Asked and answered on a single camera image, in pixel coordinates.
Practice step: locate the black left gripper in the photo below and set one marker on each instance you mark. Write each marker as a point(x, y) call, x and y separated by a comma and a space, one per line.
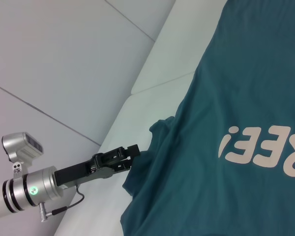
point(76, 172)

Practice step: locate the teal t-shirt with FREE print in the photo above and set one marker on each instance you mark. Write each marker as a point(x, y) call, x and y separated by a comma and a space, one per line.
point(223, 98)

